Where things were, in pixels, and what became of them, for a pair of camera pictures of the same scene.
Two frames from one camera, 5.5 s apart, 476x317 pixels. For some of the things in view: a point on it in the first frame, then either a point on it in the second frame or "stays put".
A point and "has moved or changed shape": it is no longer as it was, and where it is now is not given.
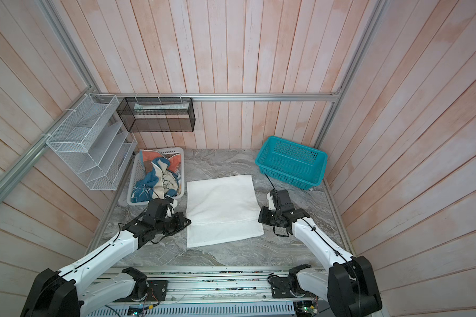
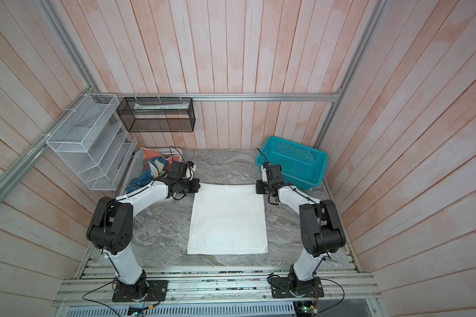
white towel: (221, 209) has moved or changed shape
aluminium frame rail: (223, 96) stays put
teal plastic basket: (291, 163) stays put
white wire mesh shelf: (95, 139) stays put
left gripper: (180, 218) → (196, 185)
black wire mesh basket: (157, 114) stays put
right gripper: (263, 215) → (260, 190)
